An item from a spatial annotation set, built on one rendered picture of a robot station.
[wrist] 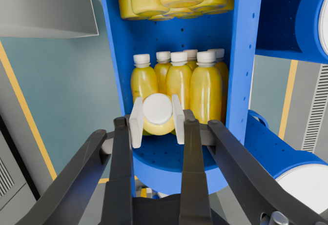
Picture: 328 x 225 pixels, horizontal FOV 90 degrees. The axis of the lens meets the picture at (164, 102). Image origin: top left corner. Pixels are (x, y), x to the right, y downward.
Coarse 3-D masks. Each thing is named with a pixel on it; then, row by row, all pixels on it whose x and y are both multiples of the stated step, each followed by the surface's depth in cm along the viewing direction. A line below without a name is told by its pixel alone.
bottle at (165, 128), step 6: (168, 96) 25; (144, 120) 24; (168, 120) 23; (144, 126) 25; (150, 126) 24; (156, 126) 24; (162, 126) 24; (168, 126) 24; (174, 126) 26; (150, 132) 26; (156, 132) 25; (162, 132) 25; (168, 132) 27
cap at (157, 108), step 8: (152, 96) 21; (160, 96) 21; (144, 104) 21; (152, 104) 21; (160, 104) 21; (168, 104) 21; (144, 112) 21; (152, 112) 21; (160, 112) 21; (168, 112) 21; (152, 120) 20; (160, 120) 20
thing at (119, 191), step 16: (128, 128) 14; (128, 144) 12; (112, 160) 10; (128, 160) 10; (112, 176) 9; (128, 176) 9; (112, 192) 8; (128, 192) 7; (112, 208) 7; (128, 208) 7; (112, 224) 6; (128, 224) 6
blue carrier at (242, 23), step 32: (256, 0) 23; (128, 32) 40; (160, 32) 46; (192, 32) 46; (224, 32) 40; (256, 32) 26; (128, 64) 41; (128, 96) 42; (160, 160) 40; (160, 192) 32
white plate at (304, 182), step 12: (300, 168) 55; (312, 168) 56; (324, 168) 56; (276, 180) 57; (288, 180) 57; (300, 180) 57; (312, 180) 57; (324, 180) 58; (288, 192) 59; (300, 192) 59; (312, 192) 60; (324, 192) 60; (312, 204) 62; (324, 204) 62
